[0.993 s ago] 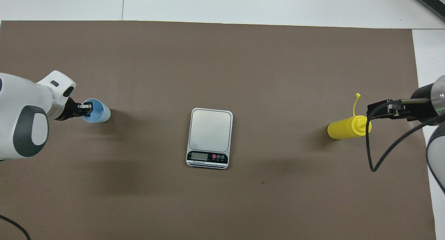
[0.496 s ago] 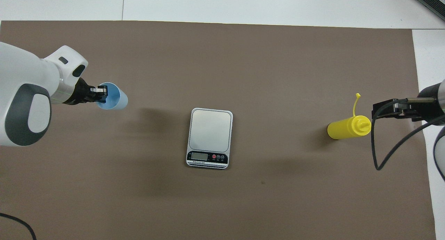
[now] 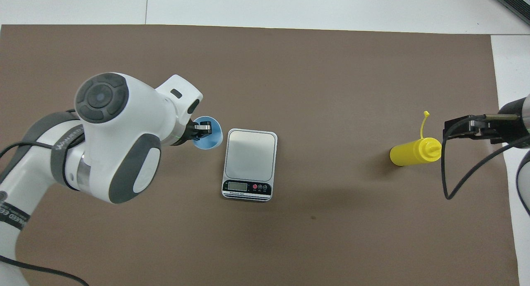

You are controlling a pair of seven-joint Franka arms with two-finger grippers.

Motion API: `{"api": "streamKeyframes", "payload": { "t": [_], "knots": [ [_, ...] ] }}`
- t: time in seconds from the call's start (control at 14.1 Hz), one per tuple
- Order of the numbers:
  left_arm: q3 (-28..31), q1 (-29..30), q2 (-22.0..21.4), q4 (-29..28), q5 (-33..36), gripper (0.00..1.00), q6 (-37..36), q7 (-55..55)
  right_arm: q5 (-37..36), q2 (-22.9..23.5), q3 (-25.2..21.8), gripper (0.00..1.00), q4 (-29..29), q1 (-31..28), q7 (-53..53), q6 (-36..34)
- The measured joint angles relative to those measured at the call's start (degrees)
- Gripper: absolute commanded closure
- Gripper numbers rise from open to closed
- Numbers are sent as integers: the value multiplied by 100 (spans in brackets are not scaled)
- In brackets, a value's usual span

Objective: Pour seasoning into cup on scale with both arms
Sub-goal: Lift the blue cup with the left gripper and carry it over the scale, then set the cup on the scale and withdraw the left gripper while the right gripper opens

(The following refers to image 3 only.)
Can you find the silver digital kitchen scale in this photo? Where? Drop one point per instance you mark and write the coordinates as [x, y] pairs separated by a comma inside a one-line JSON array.
[[250, 157]]

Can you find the yellow squeeze bottle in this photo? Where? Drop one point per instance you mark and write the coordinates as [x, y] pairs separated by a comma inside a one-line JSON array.
[[410, 153]]

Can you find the brown paper table mat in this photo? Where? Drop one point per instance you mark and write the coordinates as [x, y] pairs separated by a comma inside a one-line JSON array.
[[331, 91]]

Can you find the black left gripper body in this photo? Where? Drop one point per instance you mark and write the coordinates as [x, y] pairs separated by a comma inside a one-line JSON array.
[[187, 133]]

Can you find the silver ribbed metal device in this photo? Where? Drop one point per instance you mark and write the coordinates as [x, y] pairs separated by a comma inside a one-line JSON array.
[[515, 0]]

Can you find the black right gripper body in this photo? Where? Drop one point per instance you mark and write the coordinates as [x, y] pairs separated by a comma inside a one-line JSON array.
[[488, 130]]

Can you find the light blue plastic cup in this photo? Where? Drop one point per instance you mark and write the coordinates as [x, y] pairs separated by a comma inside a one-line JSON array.
[[213, 143]]

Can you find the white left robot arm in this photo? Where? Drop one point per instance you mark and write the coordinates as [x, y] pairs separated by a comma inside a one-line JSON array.
[[120, 124]]

